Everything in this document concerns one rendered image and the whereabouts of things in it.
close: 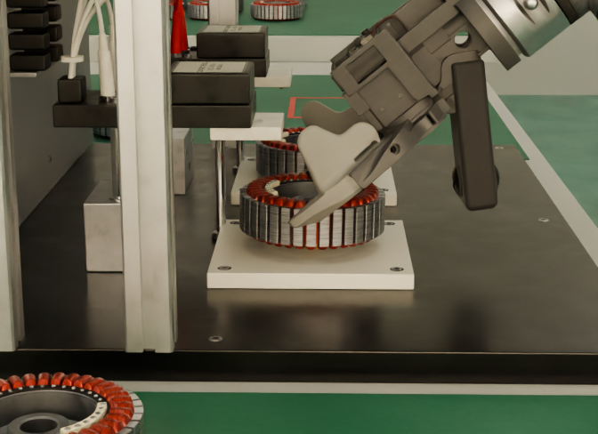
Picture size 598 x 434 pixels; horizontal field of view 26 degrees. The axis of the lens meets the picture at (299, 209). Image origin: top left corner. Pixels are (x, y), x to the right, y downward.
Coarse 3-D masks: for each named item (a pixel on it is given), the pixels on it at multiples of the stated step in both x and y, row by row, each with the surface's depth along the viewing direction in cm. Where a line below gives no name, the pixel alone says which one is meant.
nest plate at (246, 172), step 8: (248, 160) 130; (240, 168) 126; (248, 168) 126; (240, 176) 123; (248, 176) 123; (256, 176) 123; (384, 176) 123; (392, 176) 123; (240, 184) 120; (376, 184) 120; (384, 184) 120; (392, 184) 120; (232, 192) 117; (384, 192) 117; (392, 192) 117; (232, 200) 117; (392, 200) 117
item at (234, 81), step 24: (192, 72) 95; (216, 72) 95; (240, 72) 95; (96, 96) 98; (192, 96) 95; (216, 96) 95; (240, 96) 95; (72, 120) 95; (96, 120) 95; (192, 120) 95; (216, 120) 95; (240, 120) 95; (264, 120) 98
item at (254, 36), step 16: (208, 32) 118; (224, 32) 118; (240, 32) 118; (256, 32) 118; (192, 48) 124; (208, 48) 118; (224, 48) 118; (240, 48) 118; (256, 48) 118; (256, 64) 118; (256, 80) 119; (272, 80) 119; (288, 80) 119
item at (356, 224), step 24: (240, 192) 99; (264, 192) 97; (288, 192) 102; (312, 192) 103; (360, 192) 98; (240, 216) 99; (264, 216) 96; (288, 216) 95; (336, 216) 95; (360, 216) 96; (264, 240) 96; (288, 240) 95; (312, 240) 95; (336, 240) 95; (360, 240) 96
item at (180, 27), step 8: (176, 0) 117; (176, 8) 118; (176, 16) 118; (184, 16) 123; (176, 24) 118; (184, 24) 123; (176, 32) 118; (184, 32) 120; (176, 40) 118; (184, 40) 120; (176, 48) 118; (184, 48) 121; (176, 56) 119
